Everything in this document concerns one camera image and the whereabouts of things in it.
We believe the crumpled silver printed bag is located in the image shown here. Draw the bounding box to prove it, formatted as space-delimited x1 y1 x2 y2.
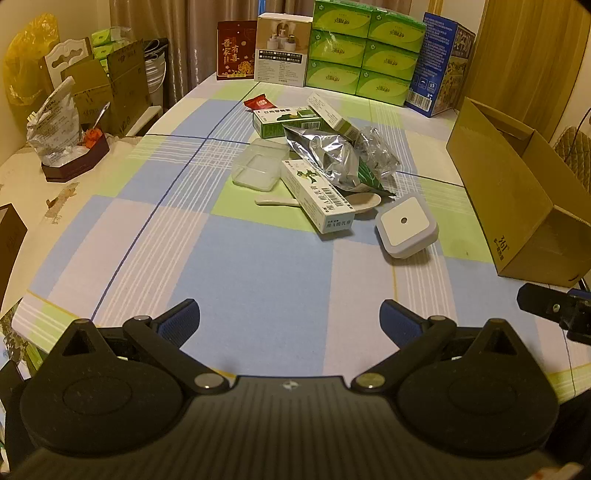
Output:
25 76 88 167

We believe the clear plastic wrapper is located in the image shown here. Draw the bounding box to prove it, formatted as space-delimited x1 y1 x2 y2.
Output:
355 126 402 181

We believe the white product box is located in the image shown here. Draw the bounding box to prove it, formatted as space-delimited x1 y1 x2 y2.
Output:
255 12 315 88

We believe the desktop with checkered tablecloth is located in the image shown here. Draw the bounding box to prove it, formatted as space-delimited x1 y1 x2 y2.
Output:
0 70 591 400

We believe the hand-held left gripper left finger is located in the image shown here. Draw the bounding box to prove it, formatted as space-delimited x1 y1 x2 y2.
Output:
61 298 228 395

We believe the chair with quilted cover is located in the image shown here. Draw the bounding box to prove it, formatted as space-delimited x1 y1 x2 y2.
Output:
551 124 591 178

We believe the green and white carton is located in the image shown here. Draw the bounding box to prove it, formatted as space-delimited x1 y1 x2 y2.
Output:
252 106 324 139

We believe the brown curtain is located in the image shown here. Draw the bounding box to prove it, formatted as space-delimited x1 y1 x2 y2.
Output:
108 0 315 112

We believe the white cutout cardboard piece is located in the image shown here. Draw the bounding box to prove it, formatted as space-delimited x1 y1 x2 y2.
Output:
44 38 95 90

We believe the dark red wooden tray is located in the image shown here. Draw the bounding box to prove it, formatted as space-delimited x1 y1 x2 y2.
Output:
41 131 110 183

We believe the green printed bag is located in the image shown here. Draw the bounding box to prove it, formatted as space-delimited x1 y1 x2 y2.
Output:
0 298 47 379

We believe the small brown carton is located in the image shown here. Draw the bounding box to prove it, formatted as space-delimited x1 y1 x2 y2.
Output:
60 59 114 134

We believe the tall blue printed box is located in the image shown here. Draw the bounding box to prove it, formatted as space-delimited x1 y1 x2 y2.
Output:
405 11 476 117

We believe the white square night light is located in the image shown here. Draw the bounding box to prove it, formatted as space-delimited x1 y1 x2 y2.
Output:
375 195 439 260

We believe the clear plastic container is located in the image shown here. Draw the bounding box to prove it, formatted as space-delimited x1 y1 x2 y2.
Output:
232 138 291 192

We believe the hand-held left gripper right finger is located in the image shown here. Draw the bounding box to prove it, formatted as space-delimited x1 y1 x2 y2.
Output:
351 298 523 396

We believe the silver foil bag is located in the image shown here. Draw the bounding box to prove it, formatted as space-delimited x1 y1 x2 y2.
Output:
283 126 397 199

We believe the white plastic spoon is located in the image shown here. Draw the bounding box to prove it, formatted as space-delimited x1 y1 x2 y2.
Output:
255 191 383 219

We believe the yellow plastic bag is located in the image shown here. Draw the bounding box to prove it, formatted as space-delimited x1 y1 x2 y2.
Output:
2 14 61 107

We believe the red gift packet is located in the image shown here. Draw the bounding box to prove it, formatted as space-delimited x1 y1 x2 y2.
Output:
216 21 257 81

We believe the white carton with tree print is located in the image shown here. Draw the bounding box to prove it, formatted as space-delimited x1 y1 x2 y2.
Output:
281 159 356 234

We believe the white bucket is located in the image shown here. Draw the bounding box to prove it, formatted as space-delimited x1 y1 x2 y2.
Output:
144 39 171 110

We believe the dark brown box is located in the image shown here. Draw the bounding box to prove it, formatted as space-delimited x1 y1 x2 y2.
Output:
0 203 28 301

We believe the long white green-ended carton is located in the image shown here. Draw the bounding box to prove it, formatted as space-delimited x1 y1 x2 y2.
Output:
307 92 361 141

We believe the large brown carton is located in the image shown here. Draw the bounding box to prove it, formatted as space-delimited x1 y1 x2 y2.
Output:
107 39 153 137

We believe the brown cardboard box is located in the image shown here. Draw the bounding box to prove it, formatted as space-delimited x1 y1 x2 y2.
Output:
445 97 591 288

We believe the small green packet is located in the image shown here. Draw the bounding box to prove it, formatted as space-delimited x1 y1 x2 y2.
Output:
91 28 132 60

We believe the stack of green tissue packs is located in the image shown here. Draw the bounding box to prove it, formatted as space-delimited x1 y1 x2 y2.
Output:
305 0 426 108

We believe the yellow wooden door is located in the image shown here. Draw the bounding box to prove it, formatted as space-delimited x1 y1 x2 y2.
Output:
462 0 591 144

